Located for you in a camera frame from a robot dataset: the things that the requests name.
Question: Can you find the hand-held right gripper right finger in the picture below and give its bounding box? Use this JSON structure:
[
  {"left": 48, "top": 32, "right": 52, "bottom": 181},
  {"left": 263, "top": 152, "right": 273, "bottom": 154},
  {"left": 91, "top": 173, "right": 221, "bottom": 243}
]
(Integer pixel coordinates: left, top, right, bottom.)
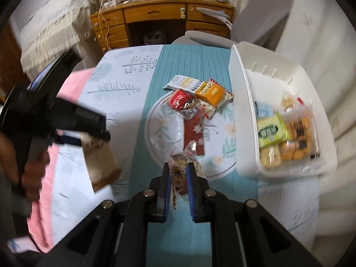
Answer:
[{"left": 186, "top": 161, "right": 323, "bottom": 267}]

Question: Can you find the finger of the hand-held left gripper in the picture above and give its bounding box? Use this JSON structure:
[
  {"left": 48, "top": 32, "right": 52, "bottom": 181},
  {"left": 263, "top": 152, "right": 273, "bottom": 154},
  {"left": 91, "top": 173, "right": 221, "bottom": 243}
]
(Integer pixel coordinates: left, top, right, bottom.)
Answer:
[
  {"left": 74, "top": 104, "right": 112, "bottom": 142},
  {"left": 54, "top": 134, "right": 84, "bottom": 146}
]

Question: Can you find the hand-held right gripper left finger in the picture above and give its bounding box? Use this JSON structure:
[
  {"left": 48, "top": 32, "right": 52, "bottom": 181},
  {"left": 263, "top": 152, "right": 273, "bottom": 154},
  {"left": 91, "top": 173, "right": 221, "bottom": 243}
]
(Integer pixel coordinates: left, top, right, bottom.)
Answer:
[{"left": 49, "top": 162, "right": 171, "bottom": 267}]

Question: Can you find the dark brown clear snack packet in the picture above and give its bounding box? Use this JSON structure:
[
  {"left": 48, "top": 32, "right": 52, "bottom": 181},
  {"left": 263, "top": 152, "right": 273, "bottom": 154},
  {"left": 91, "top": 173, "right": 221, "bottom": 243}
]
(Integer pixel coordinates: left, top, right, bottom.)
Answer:
[{"left": 166, "top": 142, "right": 205, "bottom": 209}]

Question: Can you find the brown paper snack packet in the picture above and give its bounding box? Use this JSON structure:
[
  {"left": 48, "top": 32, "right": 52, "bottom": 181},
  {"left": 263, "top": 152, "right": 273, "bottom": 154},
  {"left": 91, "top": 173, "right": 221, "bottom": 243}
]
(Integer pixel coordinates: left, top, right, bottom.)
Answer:
[{"left": 79, "top": 132, "right": 123, "bottom": 192}]

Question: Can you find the white floral plate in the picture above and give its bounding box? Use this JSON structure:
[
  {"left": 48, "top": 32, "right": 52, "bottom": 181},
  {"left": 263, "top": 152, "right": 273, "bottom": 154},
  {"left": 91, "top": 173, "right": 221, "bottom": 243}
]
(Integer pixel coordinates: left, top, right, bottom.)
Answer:
[{"left": 146, "top": 90, "right": 240, "bottom": 178}]

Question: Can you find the white plastic storage bin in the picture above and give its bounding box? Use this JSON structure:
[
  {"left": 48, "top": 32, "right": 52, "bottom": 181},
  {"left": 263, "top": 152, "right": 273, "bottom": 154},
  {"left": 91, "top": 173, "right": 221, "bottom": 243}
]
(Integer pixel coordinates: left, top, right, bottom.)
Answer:
[{"left": 229, "top": 41, "right": 338, "bottom": 179}]

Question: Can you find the person's left hand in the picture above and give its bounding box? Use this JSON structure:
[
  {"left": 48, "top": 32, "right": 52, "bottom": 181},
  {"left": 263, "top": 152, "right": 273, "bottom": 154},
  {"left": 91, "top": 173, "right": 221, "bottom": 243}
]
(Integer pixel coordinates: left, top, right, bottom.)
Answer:
[{"left": 0, "top": 135, "right": 51, "bottom": 202}]

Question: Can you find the dark red long packet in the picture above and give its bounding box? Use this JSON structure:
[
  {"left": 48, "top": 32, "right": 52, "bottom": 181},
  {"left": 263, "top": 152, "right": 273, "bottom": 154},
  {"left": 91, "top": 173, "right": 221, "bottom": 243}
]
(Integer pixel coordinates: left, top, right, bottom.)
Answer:
[{"left": 182, "top": 108, "right": 208, "bottom": 156}]

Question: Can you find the brown wooden cabinet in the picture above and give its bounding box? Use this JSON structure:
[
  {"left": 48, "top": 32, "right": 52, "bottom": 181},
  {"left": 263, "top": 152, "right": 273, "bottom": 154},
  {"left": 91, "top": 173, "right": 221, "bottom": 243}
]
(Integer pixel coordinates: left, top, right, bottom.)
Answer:
[{"left": 0, "top": 25, "right": 30, "bottom": 96}]

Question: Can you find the red clear snack packet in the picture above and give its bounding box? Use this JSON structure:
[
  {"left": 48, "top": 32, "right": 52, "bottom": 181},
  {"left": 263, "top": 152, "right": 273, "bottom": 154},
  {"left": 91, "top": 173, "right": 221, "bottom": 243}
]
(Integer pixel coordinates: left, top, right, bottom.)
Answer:
[{"left": 162, "top": 88, "right": 205, "bottom": 120}]

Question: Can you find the pink blanket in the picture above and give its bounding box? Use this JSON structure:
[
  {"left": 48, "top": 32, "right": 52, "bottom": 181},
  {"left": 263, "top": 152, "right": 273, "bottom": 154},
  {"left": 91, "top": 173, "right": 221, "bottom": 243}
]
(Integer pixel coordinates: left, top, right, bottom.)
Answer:
[{"left": 26, "top": 68, "right": 95, "bottom": 249}]

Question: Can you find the white lace cloth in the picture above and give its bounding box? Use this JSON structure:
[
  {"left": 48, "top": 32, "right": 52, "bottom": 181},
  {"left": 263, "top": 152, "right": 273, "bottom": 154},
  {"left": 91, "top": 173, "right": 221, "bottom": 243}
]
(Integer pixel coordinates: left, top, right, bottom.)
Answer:
[{"left": 21, "top": 0, "right": 92, "bottom": 71}]

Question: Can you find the white beige bar packet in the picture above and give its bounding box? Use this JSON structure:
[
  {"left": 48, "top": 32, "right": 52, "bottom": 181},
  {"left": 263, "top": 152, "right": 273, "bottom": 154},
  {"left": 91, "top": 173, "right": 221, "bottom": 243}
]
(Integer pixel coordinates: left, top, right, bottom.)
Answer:
[{"left": 163, "top": 75, "right": 205, "bottom": 93}]

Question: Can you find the green snack packet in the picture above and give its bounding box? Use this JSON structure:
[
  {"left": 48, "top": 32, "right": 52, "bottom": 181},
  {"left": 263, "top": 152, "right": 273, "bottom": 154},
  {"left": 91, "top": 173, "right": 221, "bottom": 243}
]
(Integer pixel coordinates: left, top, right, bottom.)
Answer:
[{"left": 256, "top": 112, "right": 291, "bottom": 148}]

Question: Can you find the orange label snack packet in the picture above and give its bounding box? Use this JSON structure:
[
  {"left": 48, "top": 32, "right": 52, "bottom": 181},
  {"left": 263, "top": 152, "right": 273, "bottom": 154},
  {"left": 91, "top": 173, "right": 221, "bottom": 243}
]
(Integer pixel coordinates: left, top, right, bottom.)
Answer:
[{"left": 195, "top": 77, "right": 235, "bottom": 121}]

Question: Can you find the black bag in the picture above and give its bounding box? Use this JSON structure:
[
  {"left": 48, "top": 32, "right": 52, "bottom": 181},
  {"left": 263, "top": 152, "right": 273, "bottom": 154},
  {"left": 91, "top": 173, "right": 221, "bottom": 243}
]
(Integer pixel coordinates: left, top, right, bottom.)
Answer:
[{"left": 143, "top": 30, "right": 167, "bottom": 45}]

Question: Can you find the light blue snack packet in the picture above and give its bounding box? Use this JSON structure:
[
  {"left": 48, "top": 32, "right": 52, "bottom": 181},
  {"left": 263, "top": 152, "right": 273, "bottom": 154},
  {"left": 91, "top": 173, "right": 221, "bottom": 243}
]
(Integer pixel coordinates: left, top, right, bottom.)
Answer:
[{"left": 254, "top": 101, "right": 274, "bottom": 119}]

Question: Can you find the clear bag of orange crackers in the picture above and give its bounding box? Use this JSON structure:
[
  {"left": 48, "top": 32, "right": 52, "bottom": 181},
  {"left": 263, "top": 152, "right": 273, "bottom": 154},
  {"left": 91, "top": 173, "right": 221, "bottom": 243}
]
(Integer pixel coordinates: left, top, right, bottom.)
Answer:
[{"left": 279, "top": 106, "right": 320, "bottom": 160}]

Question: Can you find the clear bag of lumpy cookies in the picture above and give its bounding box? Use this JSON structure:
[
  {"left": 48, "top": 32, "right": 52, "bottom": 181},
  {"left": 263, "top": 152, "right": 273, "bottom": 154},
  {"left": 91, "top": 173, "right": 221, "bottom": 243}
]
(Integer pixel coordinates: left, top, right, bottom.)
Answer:
[{"left": 281, "top": 93, "right": 297, "bottom": 109}]

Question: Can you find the wooden desk with drawers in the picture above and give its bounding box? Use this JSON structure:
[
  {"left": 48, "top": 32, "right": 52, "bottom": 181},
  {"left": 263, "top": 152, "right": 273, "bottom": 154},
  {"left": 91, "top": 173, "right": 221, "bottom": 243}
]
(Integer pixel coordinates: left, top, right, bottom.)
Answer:
[{"left": 89, "top": 0, "right": 235, "bottom": 55}]

